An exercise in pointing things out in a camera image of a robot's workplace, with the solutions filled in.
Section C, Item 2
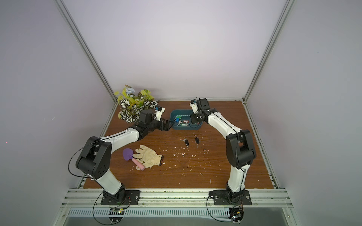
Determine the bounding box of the teal plastic storage box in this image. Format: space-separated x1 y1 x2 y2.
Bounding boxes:
170 109 203 131

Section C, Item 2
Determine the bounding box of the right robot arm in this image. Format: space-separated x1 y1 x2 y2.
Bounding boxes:
190 98 256 199

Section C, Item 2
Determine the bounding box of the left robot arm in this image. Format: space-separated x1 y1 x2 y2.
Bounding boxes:
75 107 174 195

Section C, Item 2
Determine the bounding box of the artificial potted plant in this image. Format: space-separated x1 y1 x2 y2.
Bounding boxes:
114 85 158 123

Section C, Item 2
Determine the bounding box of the purple pink garden trowel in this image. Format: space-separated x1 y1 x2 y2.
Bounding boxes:
123 148 146 170

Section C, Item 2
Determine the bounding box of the left electronics board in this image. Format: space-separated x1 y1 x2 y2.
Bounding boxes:
108 208 125 224

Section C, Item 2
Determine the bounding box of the electronics board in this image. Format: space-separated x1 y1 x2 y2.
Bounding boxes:
229 205 244 224
108 208 125 224

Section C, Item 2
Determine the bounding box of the right electronics board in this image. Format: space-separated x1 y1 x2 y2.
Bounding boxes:
229 205 244 224

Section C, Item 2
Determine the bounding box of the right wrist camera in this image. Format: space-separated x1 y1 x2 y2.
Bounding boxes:
190 98 200 114

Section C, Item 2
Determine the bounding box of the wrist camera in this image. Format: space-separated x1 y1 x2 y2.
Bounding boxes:
190 98 200 114
155 105 165 121

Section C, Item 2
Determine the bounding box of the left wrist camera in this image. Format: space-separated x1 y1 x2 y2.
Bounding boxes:
155 105 165 121

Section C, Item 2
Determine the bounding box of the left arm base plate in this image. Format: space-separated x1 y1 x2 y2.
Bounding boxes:
101 190 140 205

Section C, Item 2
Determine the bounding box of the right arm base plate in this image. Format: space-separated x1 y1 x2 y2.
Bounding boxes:
209 189 252 206

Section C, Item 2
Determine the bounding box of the aluminium front rail frame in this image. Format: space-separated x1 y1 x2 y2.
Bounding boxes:
53 189 300 226

